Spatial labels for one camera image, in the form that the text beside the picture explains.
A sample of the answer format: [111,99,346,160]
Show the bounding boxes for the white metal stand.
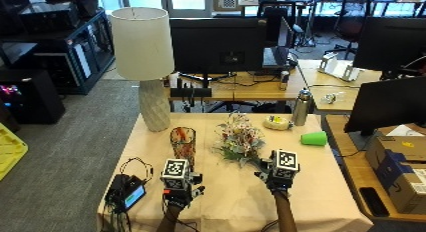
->
[316,52,362,83]

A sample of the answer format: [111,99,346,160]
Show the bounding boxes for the yellow plastic bin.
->
[0,122,29,182]

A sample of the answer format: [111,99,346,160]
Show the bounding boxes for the white table lamp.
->
[109,6,175,133]

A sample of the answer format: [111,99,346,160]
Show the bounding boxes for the black office chair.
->
[324,0,372,60]

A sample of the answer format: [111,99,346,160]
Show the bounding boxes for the beige tablecloth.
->
[95,112,375,232]

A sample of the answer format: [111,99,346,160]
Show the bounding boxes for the open laptop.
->
[260,16,298,70]

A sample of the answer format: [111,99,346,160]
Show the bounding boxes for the black computer tower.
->
[0,68,66,125]

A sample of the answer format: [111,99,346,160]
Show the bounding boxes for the black device with screen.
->
[103,173,147,214]

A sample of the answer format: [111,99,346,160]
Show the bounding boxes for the brown cardboard box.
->
[363,124,426,215]

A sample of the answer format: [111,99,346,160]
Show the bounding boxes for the white marker cube, left glove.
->
[159,158,193,190]

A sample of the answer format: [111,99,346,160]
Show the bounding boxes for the printed marker board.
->
[211,0,243,12]

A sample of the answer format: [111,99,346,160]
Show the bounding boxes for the white marker cube, glove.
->
[159,158,193,190]
[270,148,300,180]

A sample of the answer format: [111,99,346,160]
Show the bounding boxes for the black cable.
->
[118,156,155,184]

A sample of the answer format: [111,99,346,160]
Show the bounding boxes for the green plastic cup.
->
[299,130,328,147]

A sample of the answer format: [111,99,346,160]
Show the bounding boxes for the black power strip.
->
[169,87,214,99]

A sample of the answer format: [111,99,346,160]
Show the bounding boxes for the black shelf cabinet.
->
[0,7,115,96]

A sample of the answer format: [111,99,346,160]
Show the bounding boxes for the white marker cube, right glove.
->
[270,148,300,180]

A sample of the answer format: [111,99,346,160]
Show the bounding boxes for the white tape roll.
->
[260,114,292,132]

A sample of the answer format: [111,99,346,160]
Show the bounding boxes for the person's left hand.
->
[161,171,206,210]

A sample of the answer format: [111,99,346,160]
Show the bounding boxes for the stainless steel bottle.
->
[290,87,315,127]

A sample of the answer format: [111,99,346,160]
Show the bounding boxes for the black computer monitor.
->
[169,17,267,75]
[342,75,426,136]
[351,16,426,74]

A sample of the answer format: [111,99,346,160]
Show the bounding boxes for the black smartphone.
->
[356,186,391,218]

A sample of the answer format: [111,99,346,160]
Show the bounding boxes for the artificial flower bouquet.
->
[211,111,268,169]

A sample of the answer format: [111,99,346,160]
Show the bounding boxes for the wooden desk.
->
[166,59,312,102]

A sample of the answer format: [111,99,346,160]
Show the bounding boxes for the clear plastic object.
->
[319,91,348,105]

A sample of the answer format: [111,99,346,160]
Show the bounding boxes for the person's right hand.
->
[252,158,296,194]

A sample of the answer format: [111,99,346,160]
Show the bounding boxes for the patterned glass vase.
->
[169,126,198,170]

